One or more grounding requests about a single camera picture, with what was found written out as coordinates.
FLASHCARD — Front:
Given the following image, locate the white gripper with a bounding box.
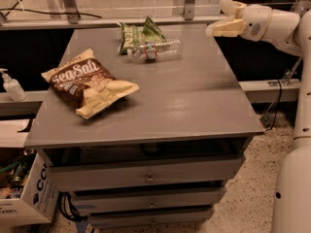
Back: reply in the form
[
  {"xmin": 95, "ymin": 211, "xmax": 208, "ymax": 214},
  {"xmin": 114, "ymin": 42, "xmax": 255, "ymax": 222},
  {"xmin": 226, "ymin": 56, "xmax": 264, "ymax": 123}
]
[{"xmin": 205, "ymin": 0, "xmax": 272, "ymax": 42}]

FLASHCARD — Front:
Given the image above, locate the clear plastic water bottle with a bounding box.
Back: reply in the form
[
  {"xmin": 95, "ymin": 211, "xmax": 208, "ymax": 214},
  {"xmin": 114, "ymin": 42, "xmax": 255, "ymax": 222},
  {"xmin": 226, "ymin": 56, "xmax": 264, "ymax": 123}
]
[{"xmin": 127, "ymin": 38, "xmax": 183, "ymax": 63}]

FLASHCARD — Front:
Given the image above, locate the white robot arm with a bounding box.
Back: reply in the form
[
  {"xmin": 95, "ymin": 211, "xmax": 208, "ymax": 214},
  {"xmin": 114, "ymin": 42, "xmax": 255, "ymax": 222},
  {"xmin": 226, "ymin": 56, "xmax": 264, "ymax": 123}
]
[{"xmin": 206, "ymin": 0, "xmax": 311, "ymax": 233}]

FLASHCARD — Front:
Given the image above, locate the white pump bottle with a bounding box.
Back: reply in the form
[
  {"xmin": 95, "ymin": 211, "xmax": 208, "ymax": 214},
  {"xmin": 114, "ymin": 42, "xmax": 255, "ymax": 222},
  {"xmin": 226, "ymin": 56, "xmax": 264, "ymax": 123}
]
[{"xmin": 0, "ymin": 68, "xmax": 26, "ymax": 101}]

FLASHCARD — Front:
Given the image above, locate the green chip bag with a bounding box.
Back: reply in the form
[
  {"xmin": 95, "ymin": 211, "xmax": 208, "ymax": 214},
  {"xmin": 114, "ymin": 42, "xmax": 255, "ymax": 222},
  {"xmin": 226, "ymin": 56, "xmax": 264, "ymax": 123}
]
[{"xmin": 118, "ymin": 17, "xmax": 165, "ymax": 55}]

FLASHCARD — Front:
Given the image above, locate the grey drawer cabinet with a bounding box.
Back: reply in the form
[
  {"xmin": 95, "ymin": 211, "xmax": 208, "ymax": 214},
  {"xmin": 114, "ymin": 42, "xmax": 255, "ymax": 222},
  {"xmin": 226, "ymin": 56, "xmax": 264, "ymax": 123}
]
[{"xmin": 25, "ymin": 24, "xmax": 263, "ymax": 228}]

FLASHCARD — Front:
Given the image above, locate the sea salt chip bag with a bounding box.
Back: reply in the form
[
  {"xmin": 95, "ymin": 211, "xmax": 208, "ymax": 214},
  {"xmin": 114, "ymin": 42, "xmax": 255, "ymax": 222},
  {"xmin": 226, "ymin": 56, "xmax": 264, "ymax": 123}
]
[{"xmin": 42, "ymin": 49, "xmax": 139, "ymax": 119}]

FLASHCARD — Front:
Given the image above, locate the white cardboard box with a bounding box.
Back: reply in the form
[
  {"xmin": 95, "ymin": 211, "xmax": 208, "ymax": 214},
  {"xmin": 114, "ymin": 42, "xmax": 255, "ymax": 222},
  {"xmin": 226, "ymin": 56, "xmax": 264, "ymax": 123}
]
[{"xmin": 0, "ymin": 119, "xmax": 58, "ymax": 227}]

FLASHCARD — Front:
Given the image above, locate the metal frame rail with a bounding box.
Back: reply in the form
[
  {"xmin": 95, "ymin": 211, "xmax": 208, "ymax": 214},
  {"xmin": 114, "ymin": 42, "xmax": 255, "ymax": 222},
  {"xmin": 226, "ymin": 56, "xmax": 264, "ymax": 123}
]
[{"xmin": 0, "ymin": 15, "xmax": 225, "ymax": 31}]

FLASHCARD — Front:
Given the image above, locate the black floor cable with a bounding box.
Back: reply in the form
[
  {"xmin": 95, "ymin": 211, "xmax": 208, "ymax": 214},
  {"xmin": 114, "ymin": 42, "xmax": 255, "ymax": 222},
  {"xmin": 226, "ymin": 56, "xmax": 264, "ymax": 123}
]
[{"xmin": 0, "ymin": 7, "xmax": 103, "ymax": 19}]

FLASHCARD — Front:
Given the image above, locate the black cable bundle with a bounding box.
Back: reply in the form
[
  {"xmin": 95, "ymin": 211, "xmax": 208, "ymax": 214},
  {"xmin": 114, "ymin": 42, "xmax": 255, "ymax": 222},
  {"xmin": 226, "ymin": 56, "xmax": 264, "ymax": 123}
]
[{"xmin": 57, "ymin": 191, "xmax": 89, "ymax": 223}]

